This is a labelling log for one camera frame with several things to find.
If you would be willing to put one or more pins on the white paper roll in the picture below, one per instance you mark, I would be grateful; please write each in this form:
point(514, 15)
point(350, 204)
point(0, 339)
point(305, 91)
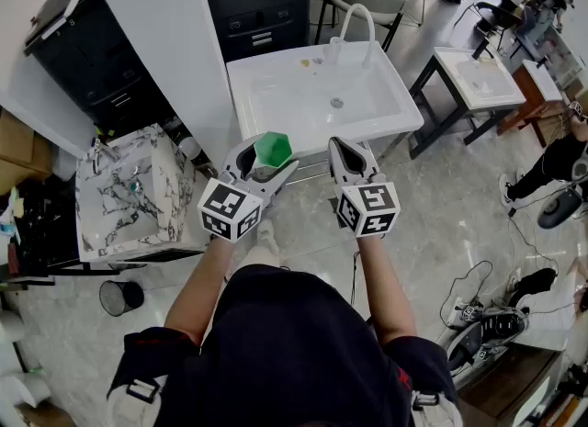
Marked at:
point(18, 388)

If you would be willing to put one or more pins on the black round stool base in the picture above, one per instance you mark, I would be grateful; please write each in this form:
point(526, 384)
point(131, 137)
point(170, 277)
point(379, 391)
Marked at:
point(558, 208)

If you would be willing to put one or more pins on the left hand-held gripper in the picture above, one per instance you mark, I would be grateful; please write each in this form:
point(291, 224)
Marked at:
point(229, 214)

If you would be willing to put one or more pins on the dark wooden cabinet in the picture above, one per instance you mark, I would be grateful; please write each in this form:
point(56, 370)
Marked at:
point(510, 384)

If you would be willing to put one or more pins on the person's right forearm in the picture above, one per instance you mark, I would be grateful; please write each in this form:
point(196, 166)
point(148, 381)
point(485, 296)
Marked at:
point(386, 287)

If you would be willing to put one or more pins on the green cup item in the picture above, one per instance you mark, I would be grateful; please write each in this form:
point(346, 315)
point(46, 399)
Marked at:
point(272, 149)

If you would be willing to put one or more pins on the hand-held gripper on floor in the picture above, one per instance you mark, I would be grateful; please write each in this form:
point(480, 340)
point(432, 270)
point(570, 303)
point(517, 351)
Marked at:
point(487, 329)

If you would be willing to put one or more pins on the person's black shirt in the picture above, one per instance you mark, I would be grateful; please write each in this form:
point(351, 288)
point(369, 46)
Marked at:
point(294, 351)

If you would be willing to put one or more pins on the white sink on black table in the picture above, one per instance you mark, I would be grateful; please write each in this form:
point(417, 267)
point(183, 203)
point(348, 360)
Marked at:
point(482, 81)

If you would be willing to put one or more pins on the cardboard box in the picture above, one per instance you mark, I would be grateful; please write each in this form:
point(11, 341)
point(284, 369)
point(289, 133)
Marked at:
point(18, 149)

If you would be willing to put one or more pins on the clear plastic cup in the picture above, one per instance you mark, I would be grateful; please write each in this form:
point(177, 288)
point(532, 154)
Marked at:
point(335, 51)

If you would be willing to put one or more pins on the chrome faucet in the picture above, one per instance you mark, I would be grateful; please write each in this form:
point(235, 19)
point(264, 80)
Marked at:
point(105, 149)

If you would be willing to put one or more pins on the white sink counter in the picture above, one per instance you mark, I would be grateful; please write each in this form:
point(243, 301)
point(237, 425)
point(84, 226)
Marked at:
point(285, 94)

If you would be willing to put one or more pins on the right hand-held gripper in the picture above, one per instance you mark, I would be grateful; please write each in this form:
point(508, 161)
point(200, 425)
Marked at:
point(367, 209)

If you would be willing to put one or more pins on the brown wooden table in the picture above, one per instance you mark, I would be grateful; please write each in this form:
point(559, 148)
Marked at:
point(537, 94)

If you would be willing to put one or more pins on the person's white shoe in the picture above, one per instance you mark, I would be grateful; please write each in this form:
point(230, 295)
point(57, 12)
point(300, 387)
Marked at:
point(266, 237)

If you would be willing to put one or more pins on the person's left forearm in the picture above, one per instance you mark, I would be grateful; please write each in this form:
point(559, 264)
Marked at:
point(202, 287)

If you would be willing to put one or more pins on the metal sink drain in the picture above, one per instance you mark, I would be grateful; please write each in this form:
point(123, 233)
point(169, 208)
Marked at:
point(336, 103)

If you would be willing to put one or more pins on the metal sink stand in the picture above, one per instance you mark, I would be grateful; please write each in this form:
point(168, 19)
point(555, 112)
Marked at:
point(390, 149)

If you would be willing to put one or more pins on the black cabinet with grey top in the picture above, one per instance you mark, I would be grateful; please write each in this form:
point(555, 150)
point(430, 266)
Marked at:
point(101, 62)

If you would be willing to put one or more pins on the marble pattern sink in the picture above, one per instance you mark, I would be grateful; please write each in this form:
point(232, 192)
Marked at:
point(133, 205)

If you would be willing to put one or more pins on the white round bulb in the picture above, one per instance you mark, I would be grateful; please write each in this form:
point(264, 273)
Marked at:
point(189, 147)

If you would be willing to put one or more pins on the tall black cabinet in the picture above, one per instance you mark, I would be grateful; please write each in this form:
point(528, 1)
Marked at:
point(257, 3)

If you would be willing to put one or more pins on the white curved faucet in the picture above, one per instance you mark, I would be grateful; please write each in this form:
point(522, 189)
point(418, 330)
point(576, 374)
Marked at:
point(367, 25)

